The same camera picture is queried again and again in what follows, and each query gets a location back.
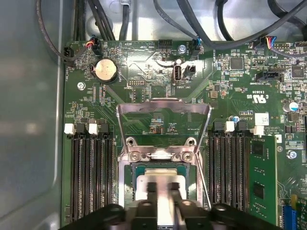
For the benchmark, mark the green motherboard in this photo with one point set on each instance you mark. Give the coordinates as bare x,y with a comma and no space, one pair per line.
216,79

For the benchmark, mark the grey metal PC case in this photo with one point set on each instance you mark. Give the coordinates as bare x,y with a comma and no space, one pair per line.
28,119

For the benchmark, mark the teal-topped capacitor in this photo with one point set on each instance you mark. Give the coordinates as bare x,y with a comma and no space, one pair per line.
293,106
234,118

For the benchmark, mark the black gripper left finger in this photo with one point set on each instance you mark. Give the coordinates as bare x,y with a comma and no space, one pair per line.
144,215

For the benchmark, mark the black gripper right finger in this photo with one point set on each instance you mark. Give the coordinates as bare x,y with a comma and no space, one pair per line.
192,215

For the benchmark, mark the RAM slot with black latch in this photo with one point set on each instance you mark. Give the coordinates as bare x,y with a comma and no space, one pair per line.
239,172
86,172
109,172
214,172

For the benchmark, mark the silver CPU with green edge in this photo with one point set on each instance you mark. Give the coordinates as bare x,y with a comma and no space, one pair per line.
142,187

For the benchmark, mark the square black chip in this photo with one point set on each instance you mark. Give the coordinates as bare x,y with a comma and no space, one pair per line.
236,63

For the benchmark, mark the black pin header socket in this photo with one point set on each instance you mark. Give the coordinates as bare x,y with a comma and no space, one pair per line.
189,70

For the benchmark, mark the black SATA connector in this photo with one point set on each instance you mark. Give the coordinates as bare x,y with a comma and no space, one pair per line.
268,76

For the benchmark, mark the silver motherboard screw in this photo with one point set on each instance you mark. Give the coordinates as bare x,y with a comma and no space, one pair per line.
292,154
182,49
81,85

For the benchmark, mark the silver internal USB port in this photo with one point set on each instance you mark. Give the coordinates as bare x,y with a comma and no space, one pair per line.
177,73

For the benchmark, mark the CPU socket with metal frame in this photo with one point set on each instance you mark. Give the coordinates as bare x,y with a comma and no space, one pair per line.
125,182

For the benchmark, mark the green RAM stick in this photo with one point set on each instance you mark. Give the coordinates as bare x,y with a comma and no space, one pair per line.
262,172

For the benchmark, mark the round silver coin battery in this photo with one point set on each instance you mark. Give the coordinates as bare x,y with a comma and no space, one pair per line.
104,70

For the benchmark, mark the metal socket cover frame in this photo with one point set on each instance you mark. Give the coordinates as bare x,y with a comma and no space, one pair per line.
144,105

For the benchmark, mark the blue expansion slot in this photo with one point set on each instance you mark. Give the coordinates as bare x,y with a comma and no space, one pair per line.
287,215

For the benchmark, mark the white label sticker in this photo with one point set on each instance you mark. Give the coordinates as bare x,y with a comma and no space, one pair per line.
261,118

